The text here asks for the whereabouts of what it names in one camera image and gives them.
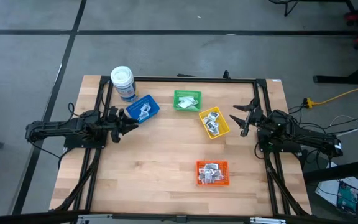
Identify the silver frame bracket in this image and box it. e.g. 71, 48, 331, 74
76, 213, 114, 224
249, 217, 288, 224

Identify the black chair base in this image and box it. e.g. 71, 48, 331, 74
268, 0, 301, 17

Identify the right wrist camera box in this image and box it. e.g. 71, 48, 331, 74
270, 109, 291, 125

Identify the green circuit board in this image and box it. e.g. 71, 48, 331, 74
336, 181, 358, 215

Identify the black table frame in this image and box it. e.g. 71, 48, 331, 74
50, 70, 312, 224

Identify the white wipes canister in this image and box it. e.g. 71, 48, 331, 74
110, 65, 139, 103

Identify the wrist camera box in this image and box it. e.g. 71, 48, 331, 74
85, 109, 102, 124
270, 109, 291, 125

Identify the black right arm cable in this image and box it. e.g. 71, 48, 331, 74
287, 104, 307, 115

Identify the white paper sheet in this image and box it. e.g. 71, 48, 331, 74
314, 161, 358, 208

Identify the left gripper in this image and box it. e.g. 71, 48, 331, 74
106, 105, 140, 144

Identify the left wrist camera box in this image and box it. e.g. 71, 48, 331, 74
85, 109, 102, 124

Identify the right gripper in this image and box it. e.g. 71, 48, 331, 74
229, 98, 265, 138

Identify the blue plastic basket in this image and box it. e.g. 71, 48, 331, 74
125, 94, 161, 124

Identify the yellow extension cord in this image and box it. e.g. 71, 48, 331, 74
302, 80, 358, 109

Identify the yellow plastic basket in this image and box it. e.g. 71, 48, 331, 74
198, 106, 231, 139

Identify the black floor cable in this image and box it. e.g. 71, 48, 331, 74
321, 111, 358, 135

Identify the green plastic basket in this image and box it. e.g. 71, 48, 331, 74
172, 90, 203, 112

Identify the orange plastic basket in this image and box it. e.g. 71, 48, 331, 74
196, 160, 231, 187

